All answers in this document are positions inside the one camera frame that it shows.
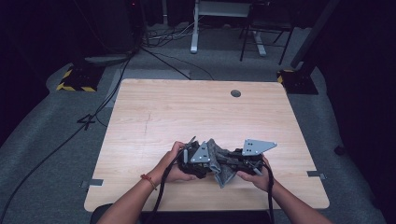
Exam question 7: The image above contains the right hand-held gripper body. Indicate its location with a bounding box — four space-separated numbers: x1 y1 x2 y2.
230 138 278 175

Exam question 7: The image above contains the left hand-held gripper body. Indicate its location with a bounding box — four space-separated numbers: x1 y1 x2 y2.
177 135 213 180

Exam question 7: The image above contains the grey cloth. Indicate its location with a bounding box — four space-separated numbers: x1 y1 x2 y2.
205 137 238 189

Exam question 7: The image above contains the person's right hand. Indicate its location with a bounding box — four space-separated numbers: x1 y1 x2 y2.
236 154 276 193

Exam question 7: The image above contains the person's left hand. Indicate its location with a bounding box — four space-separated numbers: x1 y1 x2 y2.
151 140 199 188

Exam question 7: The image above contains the black seat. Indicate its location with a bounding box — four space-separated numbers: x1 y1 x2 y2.
89 203 273 224

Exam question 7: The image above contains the grey tape strip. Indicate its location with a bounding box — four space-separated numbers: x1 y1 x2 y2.
305 170 328 181
80 178 105 189

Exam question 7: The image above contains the black yellow striped stand base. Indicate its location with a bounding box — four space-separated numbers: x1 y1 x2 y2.
276 68 319 95
56 63 106 93

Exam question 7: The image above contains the black metal chair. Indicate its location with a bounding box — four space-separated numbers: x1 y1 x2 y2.
239 0 295 66

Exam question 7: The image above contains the black slanted pole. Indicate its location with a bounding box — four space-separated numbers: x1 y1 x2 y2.
290 0 341 70

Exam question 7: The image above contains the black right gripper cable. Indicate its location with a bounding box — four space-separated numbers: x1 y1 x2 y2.
261 162 276 224

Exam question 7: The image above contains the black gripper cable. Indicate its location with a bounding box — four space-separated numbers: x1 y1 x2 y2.
261 162 276 224
143 148 188 224

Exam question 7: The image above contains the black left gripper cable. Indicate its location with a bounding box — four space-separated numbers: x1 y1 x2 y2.
143 148 188 224

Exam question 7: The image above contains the red string bracelet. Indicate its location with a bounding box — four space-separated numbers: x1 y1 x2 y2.
139 174 158 191

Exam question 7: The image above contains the thin black floor cable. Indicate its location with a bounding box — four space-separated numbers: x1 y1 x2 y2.
140 46 215 81

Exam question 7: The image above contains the bundle of floor cables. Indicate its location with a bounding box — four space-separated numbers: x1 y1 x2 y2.
142 21 205 49

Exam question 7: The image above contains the white desk frame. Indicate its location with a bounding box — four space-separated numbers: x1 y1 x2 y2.
190 0 268 57

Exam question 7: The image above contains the long black floor cable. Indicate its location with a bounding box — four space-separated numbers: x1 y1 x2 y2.
0 55 134 222

